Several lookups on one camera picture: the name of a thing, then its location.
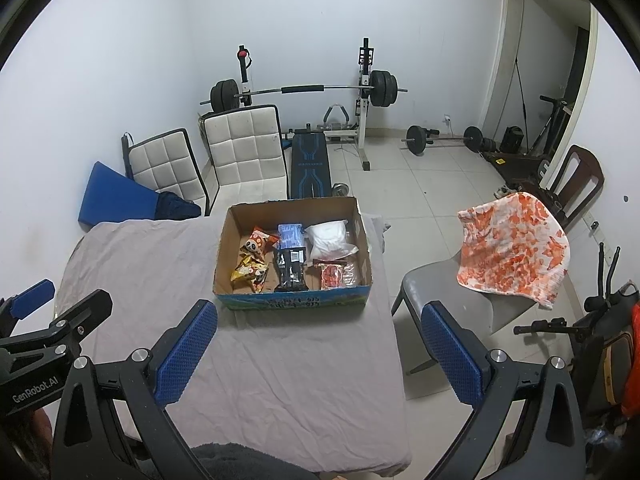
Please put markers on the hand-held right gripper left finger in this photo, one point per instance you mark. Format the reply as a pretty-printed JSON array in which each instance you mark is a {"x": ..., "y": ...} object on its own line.
[{"x": 187, "y": 350}]

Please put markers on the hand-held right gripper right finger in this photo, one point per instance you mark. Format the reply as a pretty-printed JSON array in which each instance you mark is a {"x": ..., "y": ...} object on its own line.
[{"x": 450, "y": 352}]

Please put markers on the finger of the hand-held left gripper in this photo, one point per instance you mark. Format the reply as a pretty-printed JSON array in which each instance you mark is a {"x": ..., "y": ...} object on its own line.
[
  {"x": 32, "y": 297},
  {"x": 85, "y": 312}
]

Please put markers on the yellow snack packet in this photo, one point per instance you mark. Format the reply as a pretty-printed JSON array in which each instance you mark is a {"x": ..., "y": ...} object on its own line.
[{"x": 247, "y": 275}]

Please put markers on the cardboard box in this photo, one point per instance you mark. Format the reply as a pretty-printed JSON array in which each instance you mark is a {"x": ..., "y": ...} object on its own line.
[{"x": 295, "y": 302}]

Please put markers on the orange panda snack packet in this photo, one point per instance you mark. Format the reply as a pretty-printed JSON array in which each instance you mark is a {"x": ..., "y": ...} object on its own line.
[{"x": 257, "y": 244}]

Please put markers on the black packet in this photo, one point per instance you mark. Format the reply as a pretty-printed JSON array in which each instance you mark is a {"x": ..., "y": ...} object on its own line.
[{"x": 291, "y": 270}]

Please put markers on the red packet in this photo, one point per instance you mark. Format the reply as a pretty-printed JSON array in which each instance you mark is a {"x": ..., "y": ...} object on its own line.
[{"x": 335, "y": 276}]

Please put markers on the blue white packet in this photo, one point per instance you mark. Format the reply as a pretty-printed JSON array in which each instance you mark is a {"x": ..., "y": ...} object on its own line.
[{"x": 290, "y": 235}]

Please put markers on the white soft packet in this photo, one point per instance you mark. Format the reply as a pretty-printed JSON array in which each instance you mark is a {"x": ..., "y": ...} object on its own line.
[{"x": 327, "y": 240}]

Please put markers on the grey plastic chair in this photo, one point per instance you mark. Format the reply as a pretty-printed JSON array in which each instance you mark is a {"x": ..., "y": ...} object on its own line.
[{"x": 430, "y": 285}]

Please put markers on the blue foam mat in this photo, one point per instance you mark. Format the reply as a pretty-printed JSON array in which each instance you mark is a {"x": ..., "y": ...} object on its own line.
[{"x": 115, "y": 195}]

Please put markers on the orange floral towel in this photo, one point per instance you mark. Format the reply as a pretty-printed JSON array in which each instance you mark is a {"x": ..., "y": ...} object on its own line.
[{"x": 515, "y": 245}]

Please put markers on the dark blue cloth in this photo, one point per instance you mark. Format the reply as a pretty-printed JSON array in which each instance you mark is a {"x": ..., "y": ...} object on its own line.
[{"x": 175, "y": 207}]

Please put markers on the black exercise bike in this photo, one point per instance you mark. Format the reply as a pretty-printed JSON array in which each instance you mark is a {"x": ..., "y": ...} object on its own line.
[{"x": 595, "y": 355}]

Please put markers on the white padded chair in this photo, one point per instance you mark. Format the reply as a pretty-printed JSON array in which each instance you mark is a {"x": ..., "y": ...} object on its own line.
[
  {"x": 162, "y": 167},
  {"x": 245, "y": 155}
]

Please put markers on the light shoes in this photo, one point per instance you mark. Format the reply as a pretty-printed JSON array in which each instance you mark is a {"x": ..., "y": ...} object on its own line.
[{"x": 504, "y": 192}]

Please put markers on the short barbell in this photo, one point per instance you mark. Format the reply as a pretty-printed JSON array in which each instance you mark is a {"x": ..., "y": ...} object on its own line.
[{"x": 416, "y": 139}]

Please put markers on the blue black weight bench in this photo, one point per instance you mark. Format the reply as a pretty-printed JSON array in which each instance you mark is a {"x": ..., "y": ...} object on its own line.
[{"x": 310, "y": 165}]

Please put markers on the black speaker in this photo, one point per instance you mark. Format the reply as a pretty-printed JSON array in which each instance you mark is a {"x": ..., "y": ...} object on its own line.
[{"x": 512, "y": 139}]

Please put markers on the brown wooden chair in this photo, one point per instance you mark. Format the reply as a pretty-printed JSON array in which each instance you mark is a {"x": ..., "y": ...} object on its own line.
[{"x": 582, "y": 170}]

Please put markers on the black scooter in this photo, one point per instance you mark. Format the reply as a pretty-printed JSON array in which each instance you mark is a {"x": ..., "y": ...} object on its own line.
[{"x": 552, "y": 120}]

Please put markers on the white bench press rack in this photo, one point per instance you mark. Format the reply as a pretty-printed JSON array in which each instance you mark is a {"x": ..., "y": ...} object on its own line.
[{"x": 364, "y": 110}]

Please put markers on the black long bar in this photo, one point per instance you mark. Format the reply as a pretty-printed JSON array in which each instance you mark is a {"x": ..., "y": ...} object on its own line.
[{"x": 522, "y": 105}]

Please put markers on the long barbell with black plates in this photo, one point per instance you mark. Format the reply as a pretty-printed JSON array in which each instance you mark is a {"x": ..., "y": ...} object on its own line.
[{"x": 382, "y": 89}]

